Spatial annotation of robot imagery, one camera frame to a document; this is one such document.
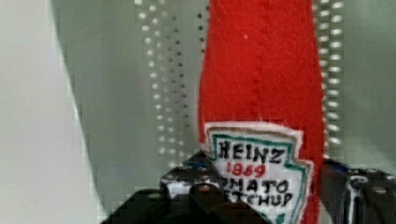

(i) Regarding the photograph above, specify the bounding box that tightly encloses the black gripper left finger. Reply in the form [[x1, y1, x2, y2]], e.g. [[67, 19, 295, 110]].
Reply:
[[101, 152, 268, 224]]

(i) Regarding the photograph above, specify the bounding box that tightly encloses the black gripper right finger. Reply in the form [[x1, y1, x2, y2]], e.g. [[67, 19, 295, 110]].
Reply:
[[319, 159, 396, 224]]

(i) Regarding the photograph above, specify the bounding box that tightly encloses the red felt ketchup bottle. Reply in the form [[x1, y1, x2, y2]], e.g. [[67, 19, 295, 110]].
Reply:
[[199, 0, 324, 224]]

